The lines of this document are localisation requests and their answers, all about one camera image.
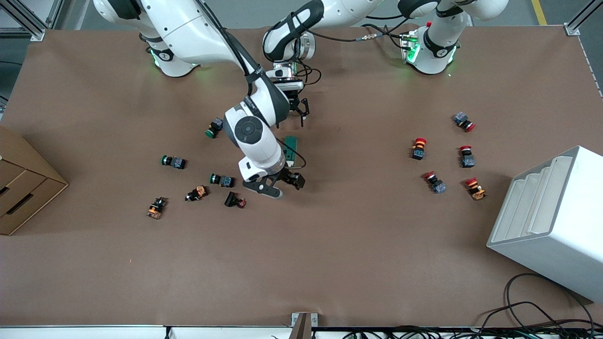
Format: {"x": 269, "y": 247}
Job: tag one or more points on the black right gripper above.
{"x": 289, "y": 176}

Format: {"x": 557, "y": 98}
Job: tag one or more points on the red emergency button orange block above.
{"x": 475, "y": 188}
{"x": 419, "y": 148}

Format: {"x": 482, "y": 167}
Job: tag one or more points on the white stepped rack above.
{"x": 556, "y": 226}

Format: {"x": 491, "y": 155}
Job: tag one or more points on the grey metal bracket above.
{"x": 304, "y": 325}

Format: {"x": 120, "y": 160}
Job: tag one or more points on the white table edge rail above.
{"x": 94, "y": 333}

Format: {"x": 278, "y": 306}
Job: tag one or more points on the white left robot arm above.
{"x": 438, "y": 52}

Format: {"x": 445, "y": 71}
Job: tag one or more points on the brown table mat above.
{"x": 330, "y": 245}

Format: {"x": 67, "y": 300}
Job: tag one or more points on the green push button switch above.
{"x": 215, "y": 127}
{"x": 173, "y": 161}
{"x": 221, "y": 180}

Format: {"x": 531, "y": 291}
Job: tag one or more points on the black switch with red block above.
{"x": 234, "y": 200}

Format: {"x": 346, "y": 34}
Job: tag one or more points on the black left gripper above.
{"x": 295, "y": 102}

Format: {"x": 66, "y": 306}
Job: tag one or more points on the brown cardboard box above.
{"x": 23, "y": 183}

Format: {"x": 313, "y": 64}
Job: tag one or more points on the red emergency button grey block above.
{"x": 467, "y": 156}
{"x": 435, "y": 182}
{"x": 464, "y": 121}

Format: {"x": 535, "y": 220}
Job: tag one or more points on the black orange selector switch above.
{"x": 156, "y": 207}
{"x": 197, "y": 193}

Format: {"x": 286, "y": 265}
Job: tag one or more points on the green load switch white lever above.
{"x": 291, "y": 143}

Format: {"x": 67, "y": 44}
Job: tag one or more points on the aluminium frame profile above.
{"x": 577, "y": 23}
{"x": 28, "y": 23}

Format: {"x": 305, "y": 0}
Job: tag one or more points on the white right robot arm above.
{"x": 249, "y": 129}

